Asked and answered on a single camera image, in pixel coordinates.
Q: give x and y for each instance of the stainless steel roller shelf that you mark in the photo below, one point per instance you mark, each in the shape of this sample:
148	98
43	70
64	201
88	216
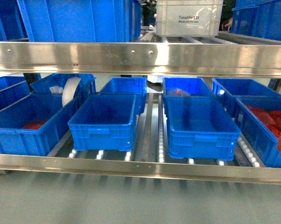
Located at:
228	55

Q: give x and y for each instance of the far right blue bin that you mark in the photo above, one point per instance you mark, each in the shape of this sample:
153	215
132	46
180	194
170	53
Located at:
257	134

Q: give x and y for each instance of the blue bin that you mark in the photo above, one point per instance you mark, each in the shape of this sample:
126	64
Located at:
129	86
200	128
257	134
35	124
186	87
105	122

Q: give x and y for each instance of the front right blue bin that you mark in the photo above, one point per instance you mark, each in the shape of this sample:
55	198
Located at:
200	128

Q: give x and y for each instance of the rear right blue bin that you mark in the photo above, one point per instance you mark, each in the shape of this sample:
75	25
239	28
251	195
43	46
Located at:
186	87

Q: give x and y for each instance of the white translucent storage tote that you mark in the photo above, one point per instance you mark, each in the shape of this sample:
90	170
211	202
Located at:
193	18

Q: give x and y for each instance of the rear left blue bin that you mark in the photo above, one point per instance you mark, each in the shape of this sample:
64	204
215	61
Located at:
129	86

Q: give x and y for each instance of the front left blue bin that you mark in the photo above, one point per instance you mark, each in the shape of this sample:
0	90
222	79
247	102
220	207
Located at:
105	122

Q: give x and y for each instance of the far left blue bin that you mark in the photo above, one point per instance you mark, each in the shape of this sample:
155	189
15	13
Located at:
35	124

